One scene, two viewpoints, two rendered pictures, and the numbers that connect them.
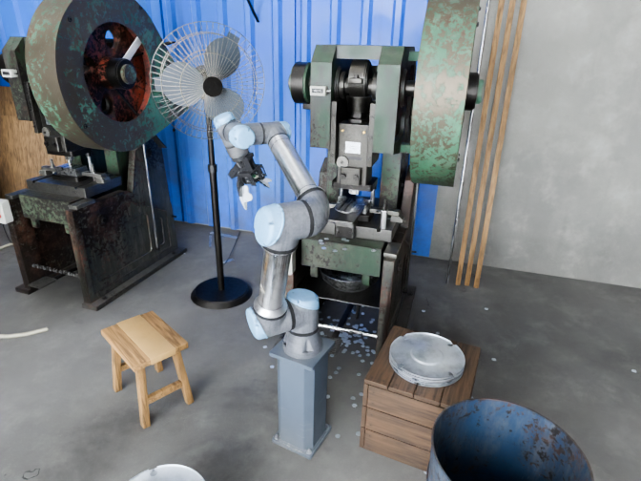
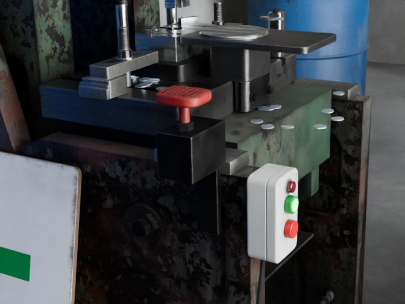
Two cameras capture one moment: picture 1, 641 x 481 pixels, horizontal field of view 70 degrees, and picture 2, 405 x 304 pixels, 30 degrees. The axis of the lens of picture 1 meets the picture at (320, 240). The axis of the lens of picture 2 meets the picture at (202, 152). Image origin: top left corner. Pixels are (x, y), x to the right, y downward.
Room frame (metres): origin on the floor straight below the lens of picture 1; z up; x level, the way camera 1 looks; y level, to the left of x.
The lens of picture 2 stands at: (1.78, 1.20, 1.02)
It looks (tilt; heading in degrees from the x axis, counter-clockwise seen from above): 19 degrees down; 285
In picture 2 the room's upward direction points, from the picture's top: 2 degrees counter-clockwise
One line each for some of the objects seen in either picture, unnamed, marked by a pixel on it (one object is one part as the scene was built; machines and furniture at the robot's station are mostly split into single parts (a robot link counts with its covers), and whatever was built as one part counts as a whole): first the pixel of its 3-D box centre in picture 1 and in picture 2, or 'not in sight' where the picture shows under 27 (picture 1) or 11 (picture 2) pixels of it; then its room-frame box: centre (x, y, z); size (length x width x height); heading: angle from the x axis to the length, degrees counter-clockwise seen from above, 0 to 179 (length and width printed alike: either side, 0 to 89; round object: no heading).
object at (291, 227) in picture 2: not in sight; (290, 228); (1.93, 0.17, 0.54); 0.03 x 0.01 x 0.03; 73
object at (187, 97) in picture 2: not in sight; (184, 116); (2.07, 0.22, 0.72); 0.07 x 0.06 x 0.08; 163
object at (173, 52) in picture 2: (353, 205); (178, 40); (2.19, -0.16, 0.76); 0.15 x 0.09 x 0.05; 73
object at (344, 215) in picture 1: (344, 223); (257, 69); (2.03, -0.11, 0.72); 0.25 x 0.14 x 0.14; 163
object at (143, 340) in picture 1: (148, 366); not in sight; (1.64, 0.76, 0.16); 0.34 x 0.24 x 0.34; 44
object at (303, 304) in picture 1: (300, 309); not in sight; (1.43, 0.06, 0.62); 0.13 x 0.12 x 0.14; 121
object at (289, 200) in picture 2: not in sight; (291, 204); (1.93, 0.17, 0.58); 0.03 x 0.01 x 0.03; 73
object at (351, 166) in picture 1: (354, 151); not in sight; (2.16, -0.15, 1.04); 0.17 x 0.15 x 0.30; 163
